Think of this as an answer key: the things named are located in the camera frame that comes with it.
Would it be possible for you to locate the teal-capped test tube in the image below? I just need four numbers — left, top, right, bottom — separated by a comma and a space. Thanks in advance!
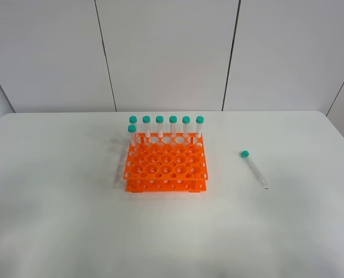
240, 150, 269, 189

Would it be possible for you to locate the orange test tube rack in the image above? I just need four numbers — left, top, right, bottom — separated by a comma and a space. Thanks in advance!
123, 133, 208, 193

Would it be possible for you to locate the second row left tube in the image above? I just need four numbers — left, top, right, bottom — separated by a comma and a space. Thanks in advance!
127, 124, 138, 150

